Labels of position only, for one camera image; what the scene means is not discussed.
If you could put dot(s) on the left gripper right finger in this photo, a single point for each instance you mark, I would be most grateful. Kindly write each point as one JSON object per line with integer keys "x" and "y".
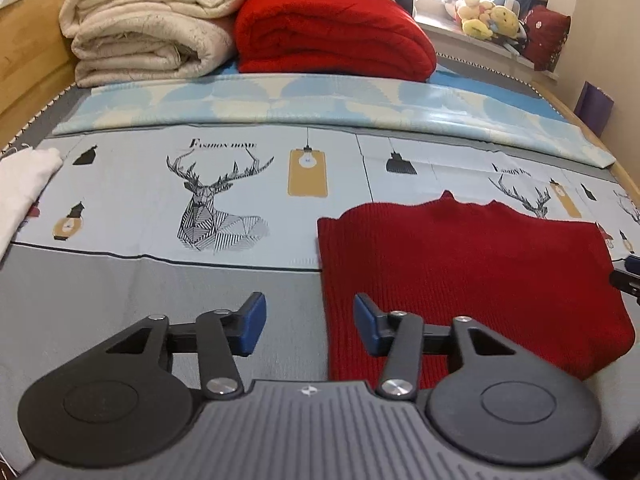
{"x": 488, "y": 397}

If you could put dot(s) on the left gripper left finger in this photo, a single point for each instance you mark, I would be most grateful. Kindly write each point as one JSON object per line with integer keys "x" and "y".
{"x": 136, "y": 393}

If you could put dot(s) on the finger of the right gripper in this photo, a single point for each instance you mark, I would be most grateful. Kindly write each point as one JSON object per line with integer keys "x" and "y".
{"x": 627, "y": 280}

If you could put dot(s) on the red knit sweater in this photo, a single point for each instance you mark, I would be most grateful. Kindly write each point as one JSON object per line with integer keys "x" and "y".
{"x": 541, "y": 283}

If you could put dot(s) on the grey deer print bedsheet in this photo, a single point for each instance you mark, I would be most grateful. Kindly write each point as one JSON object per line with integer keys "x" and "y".
{"x": 180, "y": 220}

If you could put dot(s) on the white cloth garment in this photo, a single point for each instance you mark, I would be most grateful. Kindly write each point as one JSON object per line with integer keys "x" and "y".
{"x": 24, "y": 175}

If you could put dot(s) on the dark red cushion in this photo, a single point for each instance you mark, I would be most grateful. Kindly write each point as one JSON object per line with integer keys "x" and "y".
{"x": 547, "y": 32}

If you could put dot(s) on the yellow plush toys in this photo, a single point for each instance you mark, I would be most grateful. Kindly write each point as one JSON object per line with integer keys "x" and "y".
{"x": 486, "y": 21}

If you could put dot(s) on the folded cream blanket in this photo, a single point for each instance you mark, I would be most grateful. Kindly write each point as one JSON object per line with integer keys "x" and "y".
{"x": 118, "y": 41}

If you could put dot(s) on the folded red blanket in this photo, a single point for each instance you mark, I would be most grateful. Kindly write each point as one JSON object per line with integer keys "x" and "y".
{"x": 372, "y": 38}

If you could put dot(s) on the wooden bed frame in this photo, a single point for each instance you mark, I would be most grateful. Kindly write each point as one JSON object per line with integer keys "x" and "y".
{"x": 36, "y": 62}

